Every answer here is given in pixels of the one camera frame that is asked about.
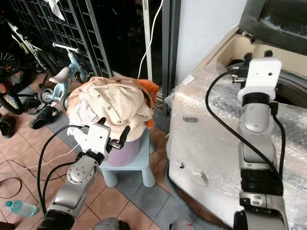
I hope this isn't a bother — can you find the white hanging wall cable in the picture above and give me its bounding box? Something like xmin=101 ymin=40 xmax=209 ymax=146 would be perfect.
xmin=136 ymin=0 xmax=166 ymax=81

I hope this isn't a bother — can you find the light blue plastic stool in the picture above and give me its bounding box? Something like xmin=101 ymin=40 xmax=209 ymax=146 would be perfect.
xmin=100 ymin=129 xmax=157 ymax=189

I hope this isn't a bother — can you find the clear bubble wrap sheet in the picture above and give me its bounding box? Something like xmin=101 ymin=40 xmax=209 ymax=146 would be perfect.
xmin=165 ymin=61 xmax=307 ymax=216

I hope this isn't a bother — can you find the children's bicycle white frame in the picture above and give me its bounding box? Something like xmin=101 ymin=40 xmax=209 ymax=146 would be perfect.
xmin=0 ymin=21 xmax=49 ymax=116

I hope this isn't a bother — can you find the grey robot left leg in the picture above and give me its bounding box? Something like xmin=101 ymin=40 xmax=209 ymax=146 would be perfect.
xmin=98 ymin=218 xmax=131 ymax=230

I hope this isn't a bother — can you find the purple plastic laundry basket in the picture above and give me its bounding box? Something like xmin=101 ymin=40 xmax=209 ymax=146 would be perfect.
xmin=106 ymin=136 xmax=145 ymax=168

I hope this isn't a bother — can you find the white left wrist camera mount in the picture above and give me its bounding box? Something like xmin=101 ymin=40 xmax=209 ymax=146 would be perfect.
xmin=83 ymin=123 xmax=112 ymax=155

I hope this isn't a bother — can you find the orange garment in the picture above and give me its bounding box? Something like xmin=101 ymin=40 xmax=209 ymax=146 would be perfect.
xmin=136 ymin=79 xmax=160 ymax=130

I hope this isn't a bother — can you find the grey robot leg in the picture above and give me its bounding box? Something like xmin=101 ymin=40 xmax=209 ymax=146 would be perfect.
xmin=98 ymin=218 xmax=131 ymax=230
xmin=170 ymin=219 xmax=195 ymax=230

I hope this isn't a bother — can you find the dark grey door frame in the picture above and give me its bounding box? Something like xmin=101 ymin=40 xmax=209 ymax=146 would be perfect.
xmin=160 ymin=0 xmax=182 ymax=116

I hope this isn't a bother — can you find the white cloth on gate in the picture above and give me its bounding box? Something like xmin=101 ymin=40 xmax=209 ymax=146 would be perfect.
xmin=45 ymin=0 xmax=67 ymax=21

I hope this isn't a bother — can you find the dark metal grille gate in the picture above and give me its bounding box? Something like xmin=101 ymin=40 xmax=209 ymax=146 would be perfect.
xmin=0 ymin=0 xmax=112 ymax=80

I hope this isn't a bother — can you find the dark grey washer lid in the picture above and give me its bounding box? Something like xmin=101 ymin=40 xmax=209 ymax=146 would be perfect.
xmin=238 ymin=0 xmax=307 ymax=56

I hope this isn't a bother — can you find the white upright pipe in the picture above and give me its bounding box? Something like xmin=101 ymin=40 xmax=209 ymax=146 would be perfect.
xmin=142 ymin=0 xmax=153 ymax=80

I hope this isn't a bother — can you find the grey corrugated drain hose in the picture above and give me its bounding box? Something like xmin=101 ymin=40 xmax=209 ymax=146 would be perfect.
xmin=165 ymin=160 xmax=217 ymax=227

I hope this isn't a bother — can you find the beige top-load washing machine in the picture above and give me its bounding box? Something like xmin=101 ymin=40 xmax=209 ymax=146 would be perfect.
xmin=165 ymin=25 xmax=307 ymax=230

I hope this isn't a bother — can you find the thin white floor cable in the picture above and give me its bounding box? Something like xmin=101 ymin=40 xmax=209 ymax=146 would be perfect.
xmin=23 ymin=143 xmax=83 ymax=172

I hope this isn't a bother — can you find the light blue children's tricycle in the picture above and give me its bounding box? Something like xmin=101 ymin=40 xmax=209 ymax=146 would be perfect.
xmin=37 ymin=42 xmax=83 ymax=114

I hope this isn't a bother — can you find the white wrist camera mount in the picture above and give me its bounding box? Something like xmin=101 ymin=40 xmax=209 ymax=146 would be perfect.
xmin=83 ymin=123 xmax=112 ymax=155
xmin=239 ymin=57 xmax=283 ymax=102

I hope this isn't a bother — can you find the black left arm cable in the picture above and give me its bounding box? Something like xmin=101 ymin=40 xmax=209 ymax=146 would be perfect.
xmin=43 ymin=161 xmax=76 ymax=214
xmin=36 ymin=125 xmax=86 ymax=215

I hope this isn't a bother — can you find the clear bottle with teal cap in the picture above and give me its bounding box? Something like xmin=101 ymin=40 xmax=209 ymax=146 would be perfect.
xmin=4 ymin=199 xmax=39 ymax=218

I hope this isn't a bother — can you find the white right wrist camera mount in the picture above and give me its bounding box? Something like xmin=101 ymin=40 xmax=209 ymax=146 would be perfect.
xmin=239 ymin=57 xmax=283 ymax=102

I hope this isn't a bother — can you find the grey robot right leg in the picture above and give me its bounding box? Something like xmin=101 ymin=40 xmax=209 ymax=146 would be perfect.
xmin=170 ymin=219 xmax=195 ymax=230

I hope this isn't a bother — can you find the white garment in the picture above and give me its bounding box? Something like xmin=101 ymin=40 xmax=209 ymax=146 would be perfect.
xmin=69 ymin=103 xmax=102 ymax=150

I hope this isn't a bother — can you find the plain black shoe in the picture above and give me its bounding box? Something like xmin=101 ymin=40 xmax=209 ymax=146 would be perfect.
xmin=0 ymin=115 xmax=16 ymax=139

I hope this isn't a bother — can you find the beige buttoned shirt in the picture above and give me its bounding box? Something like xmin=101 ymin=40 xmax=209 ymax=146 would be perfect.
xmin=67 ymin=77 xmax=155 ymax=142

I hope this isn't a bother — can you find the thin black floor cable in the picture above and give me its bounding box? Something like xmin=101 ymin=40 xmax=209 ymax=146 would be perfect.
xmin=0 ymin=160 xmax=40 ymax=184

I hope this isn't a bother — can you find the black sandal with white print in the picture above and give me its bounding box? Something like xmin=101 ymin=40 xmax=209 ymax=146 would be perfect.
xmin=28 ymin=106 xmax=59 ymax=130

